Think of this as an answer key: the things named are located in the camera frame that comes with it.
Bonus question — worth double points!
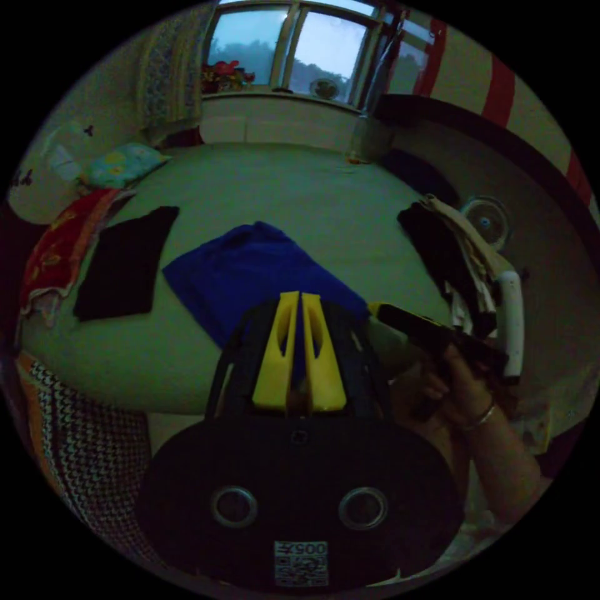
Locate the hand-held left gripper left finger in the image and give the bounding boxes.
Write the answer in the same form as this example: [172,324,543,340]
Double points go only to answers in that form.
[252,290,301,414]

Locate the small white fan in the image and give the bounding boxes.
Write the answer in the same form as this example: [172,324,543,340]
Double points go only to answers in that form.
[309,78,342,101]

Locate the light blue printed pillow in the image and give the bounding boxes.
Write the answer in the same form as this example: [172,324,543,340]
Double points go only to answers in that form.
[86,142,173,189]

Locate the red printed blanket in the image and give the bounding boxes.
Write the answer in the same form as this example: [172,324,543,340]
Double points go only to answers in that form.
[20,187,138,327]

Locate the bed with green sheet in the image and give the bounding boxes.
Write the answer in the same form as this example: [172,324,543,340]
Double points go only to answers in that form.
[18,140,463,418]

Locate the person's right forearm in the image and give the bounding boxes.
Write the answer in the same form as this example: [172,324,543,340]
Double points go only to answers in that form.
[447,406,555,533]

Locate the person's right hand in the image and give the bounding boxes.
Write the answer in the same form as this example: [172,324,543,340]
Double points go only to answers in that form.
[392,342,499,434]

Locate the window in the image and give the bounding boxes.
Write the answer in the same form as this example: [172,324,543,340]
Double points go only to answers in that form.
[205,0,439,114]

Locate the standing fan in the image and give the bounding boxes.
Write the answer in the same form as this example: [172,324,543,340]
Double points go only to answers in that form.
[461,195,511,250]

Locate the red flowers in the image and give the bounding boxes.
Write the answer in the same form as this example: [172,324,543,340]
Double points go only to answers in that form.
[201,59,257,93]

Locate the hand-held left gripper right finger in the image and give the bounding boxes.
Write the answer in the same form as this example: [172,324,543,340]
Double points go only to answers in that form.
[301,292,348,413]

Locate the blue short sleeve shirt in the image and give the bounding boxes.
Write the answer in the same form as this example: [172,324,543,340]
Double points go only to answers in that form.
[161,221,372,351]

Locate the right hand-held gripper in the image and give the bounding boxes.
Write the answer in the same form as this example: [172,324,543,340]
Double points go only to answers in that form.
[367,302,511,381]

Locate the pile of clothes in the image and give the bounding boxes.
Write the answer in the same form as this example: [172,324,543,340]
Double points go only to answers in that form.
[397,194,503,339]

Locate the black folded garment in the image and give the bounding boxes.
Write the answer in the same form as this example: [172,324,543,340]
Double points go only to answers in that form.
[72,206,181,323]

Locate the patterned curtain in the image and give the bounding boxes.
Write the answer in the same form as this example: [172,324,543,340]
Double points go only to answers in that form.
[137,8,209,137]

